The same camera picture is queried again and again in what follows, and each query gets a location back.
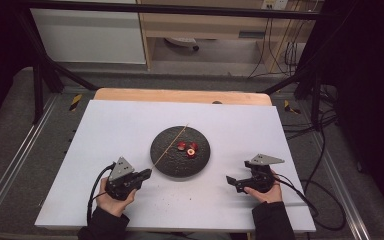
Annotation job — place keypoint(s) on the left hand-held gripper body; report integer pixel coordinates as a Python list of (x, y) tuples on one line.
[(121, 173)]

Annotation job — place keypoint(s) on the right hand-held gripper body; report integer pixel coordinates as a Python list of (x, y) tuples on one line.
[(261, 173)]

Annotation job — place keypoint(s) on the black round plate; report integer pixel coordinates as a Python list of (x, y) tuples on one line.
[(180, 165)]

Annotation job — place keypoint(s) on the thin bamboo skewer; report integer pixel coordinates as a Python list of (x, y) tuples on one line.
[(170, 147)]

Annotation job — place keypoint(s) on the red hawthorn fruit piece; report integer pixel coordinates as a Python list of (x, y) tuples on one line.
[(194, 146), (190, 152), (181, 146)]

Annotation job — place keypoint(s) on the person's right hand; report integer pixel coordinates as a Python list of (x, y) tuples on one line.
[(270, 196)]

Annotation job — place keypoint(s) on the person's left hand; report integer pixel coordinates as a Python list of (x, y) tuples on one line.
[(113, 203)]

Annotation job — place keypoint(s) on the yellow black floor tape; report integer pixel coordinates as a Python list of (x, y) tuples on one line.
[(75, 102), (291, 107)]

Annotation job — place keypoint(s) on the wooden table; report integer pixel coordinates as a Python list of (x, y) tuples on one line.
[(166, 96)]

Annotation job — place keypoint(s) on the white chair base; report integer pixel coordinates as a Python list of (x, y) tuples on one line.
[(181, 42)]

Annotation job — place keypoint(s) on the black curtain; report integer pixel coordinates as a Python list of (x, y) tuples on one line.
[(0, 50), (370, 83)]

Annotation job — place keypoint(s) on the light wooden desk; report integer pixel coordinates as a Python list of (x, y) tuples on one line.
[(206, 28)]

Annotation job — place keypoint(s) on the white cabinet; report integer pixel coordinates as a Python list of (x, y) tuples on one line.
[(86, 33)]

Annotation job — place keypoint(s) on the white power strip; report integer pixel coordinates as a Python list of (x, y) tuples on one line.
[(275, 4)]

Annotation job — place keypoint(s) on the metal floor rail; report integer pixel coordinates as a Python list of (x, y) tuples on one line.
[(343, 190), (16, 160)]

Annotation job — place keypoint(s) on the black metal frame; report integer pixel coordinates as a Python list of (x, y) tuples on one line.
[(166, 9)]

